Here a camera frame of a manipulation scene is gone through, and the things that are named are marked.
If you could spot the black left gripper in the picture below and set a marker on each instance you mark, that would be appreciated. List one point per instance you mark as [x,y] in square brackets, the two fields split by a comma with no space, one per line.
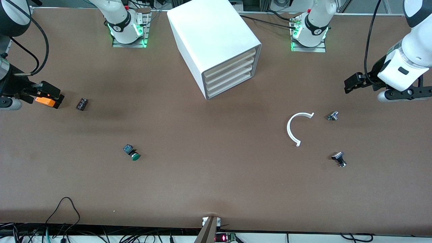
[372,77]

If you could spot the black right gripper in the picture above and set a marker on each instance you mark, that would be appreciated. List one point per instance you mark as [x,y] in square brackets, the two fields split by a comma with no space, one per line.
[14,84]

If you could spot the green push button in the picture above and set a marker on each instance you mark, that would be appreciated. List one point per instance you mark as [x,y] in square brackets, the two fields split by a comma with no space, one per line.
[135,156]

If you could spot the white drawer tray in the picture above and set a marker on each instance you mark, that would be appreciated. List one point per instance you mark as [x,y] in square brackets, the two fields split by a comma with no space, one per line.
[229,86]

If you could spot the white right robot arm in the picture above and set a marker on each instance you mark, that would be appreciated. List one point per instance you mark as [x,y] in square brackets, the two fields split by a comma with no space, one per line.
[114,10]

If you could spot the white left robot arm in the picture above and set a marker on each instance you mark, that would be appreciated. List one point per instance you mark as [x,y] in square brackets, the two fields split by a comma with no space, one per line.
[418,47]

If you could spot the white drawer cabinet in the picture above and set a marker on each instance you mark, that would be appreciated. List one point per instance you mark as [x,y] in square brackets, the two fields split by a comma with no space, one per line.
[209,33]

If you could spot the orange box with black base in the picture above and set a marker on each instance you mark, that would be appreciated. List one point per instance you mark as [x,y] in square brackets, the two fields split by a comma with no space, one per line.
[45,101]

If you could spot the small black contact block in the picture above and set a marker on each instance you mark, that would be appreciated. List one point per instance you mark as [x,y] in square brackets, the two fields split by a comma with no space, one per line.
[82,104]

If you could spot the lower small metal bolt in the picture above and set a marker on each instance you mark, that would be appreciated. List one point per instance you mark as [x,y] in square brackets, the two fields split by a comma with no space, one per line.
[338,156]

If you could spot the device with red display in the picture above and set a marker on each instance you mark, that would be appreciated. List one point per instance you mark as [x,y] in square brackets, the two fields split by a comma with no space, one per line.
[224,238]

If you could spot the small silver switch part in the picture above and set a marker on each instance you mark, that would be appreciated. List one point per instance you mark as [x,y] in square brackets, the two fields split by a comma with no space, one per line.
[332,116]

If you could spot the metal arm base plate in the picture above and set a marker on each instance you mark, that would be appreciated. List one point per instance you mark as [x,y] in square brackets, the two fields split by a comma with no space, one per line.
[121,45]
[317,50]

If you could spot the grey camera bracket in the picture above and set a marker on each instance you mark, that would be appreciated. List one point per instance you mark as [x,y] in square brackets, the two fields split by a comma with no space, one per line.
[207,233]

